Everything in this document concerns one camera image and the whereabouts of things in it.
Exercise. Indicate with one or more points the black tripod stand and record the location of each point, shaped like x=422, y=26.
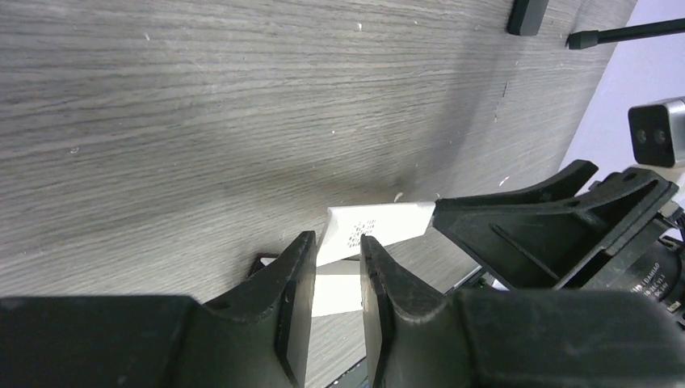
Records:
x=591, y=38

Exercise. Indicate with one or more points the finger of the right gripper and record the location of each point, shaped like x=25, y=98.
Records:
x=501, y=232

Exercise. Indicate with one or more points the white remote battery cover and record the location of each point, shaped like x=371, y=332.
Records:
x=387, y=223

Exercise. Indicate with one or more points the white silver prism bar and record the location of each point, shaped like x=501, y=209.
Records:
x=337, y=288

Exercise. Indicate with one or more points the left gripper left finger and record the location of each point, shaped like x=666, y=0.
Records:
x=254, y=335

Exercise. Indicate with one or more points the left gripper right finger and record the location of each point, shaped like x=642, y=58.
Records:
x=416, y=336

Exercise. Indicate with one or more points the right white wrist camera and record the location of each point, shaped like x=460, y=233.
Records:
x=657, y=133

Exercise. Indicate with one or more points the black remote control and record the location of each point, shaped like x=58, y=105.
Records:
x=526, y=17

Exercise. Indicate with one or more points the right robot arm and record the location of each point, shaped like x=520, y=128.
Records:
x=659, y=272

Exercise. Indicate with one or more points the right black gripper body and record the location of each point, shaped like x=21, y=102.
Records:
x=591, y=240

